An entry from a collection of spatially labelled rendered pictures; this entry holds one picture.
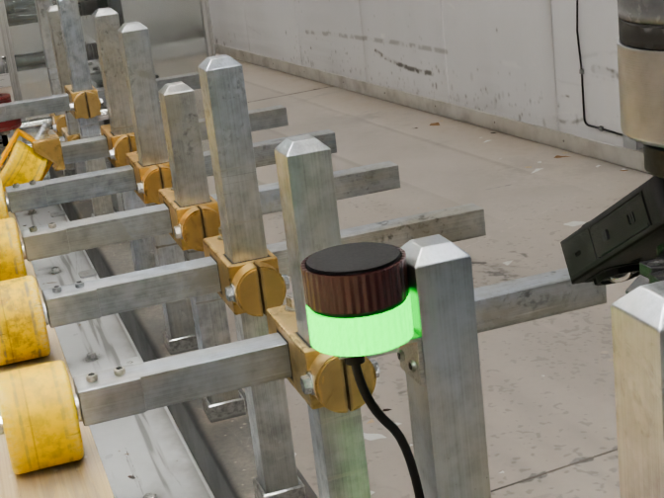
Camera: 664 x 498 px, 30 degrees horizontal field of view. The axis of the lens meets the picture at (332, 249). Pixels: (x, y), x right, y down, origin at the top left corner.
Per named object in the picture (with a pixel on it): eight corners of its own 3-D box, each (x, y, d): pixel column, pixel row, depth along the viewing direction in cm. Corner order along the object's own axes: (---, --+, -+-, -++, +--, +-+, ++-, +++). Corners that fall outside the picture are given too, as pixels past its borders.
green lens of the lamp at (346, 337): (391, 309, 75) (387, 276, 75) (429, 341, 70) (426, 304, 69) (297, 331, 74) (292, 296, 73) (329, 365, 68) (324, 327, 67)
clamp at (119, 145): (138, 149, 201) (133, 119, 199) (154, 165, 188) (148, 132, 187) (101, 156, 199) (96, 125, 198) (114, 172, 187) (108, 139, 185)
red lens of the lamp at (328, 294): (387, 271, 74) (383, 236, 74) (425, 299, 69) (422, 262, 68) (292, 291, 73) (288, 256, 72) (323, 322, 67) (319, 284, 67)
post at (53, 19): (101, 224, 271) (62, 3, 257) (103, 228, 268) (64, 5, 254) (85, 227, 270) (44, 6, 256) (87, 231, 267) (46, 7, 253)
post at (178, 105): (242, 455, 157) (187, 79, 142) (249, 465, 153) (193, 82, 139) (215, 461, 156) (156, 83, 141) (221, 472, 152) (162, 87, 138)
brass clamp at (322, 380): (332, 348, 109) (326, 294, 108) (386, 404, 97) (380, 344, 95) (265, 364, 107) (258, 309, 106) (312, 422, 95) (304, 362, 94)
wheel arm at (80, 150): (283, 123, 204) (281, 104, 203) (289, 124, 201) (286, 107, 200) (60, 161, 194) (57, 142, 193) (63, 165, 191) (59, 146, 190)
